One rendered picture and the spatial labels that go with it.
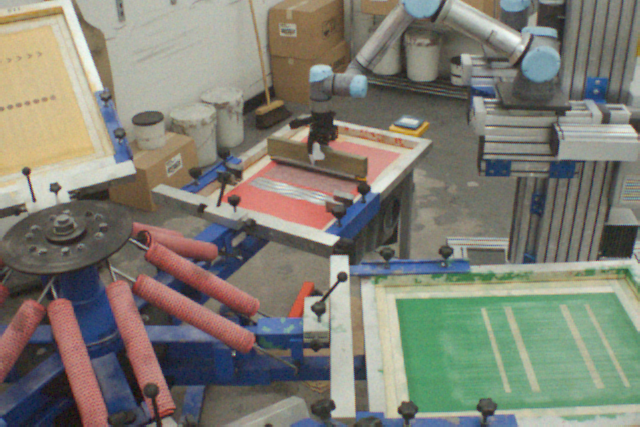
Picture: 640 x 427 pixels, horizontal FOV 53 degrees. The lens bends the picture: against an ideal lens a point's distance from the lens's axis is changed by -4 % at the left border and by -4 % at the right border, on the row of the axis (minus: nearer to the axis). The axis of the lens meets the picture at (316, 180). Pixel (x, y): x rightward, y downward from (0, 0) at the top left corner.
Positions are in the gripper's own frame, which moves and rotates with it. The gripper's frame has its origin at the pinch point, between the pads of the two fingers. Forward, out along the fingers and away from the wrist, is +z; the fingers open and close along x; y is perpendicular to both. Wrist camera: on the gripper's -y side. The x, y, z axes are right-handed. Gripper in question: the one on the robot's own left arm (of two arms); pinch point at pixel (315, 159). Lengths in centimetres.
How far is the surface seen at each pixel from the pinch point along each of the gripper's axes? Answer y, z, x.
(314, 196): 9.6, 3.9, -17.0
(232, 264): 4, 9, -56
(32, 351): -8, -1, -121
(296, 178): -3.1, 4.8, -8.3
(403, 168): 30.2, 0.0, 9.7
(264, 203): -3.3, 4.8, -28.1
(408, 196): 16, 37, 51
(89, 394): 28, -17, -131
